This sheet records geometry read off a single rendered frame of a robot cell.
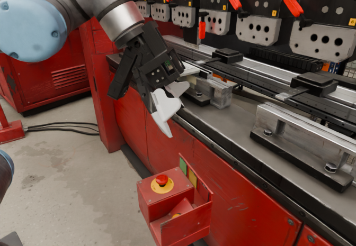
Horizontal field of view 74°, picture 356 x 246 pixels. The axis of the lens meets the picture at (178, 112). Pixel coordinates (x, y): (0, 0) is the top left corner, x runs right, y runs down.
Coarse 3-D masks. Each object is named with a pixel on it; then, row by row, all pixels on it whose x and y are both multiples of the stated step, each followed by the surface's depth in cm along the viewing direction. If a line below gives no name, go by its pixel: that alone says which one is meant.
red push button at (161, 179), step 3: (156, 177) 74; (159, 177) 74; (162, 177) 74; (165, 177) 74; (156, 180) 73; (159, 180) 72; (162, 180) 72; (165, 180) 73; (159, 183) 72; (162, 183) 72; (165, 183) 72; (162, 186) 74
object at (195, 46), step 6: (186, 30) 107; (192, 30) 103; (198, 30) 101; (186, 36) 108; (192, 36) 104; (198, 36) 102; (186, 42) 111; (192, 42) 106; (198, 42) 103; (198, 48) 105
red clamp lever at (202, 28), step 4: (200, 12) 85; (204, 12) 86; (208, 12) 87; (200, 16) 86; (200, 24) 87; (204, 24) 88; (200, 28) 88; (204, 28) 88; (200, 32) 88; (204, 32) 89; (200, 36) 89; (204, 36) 90
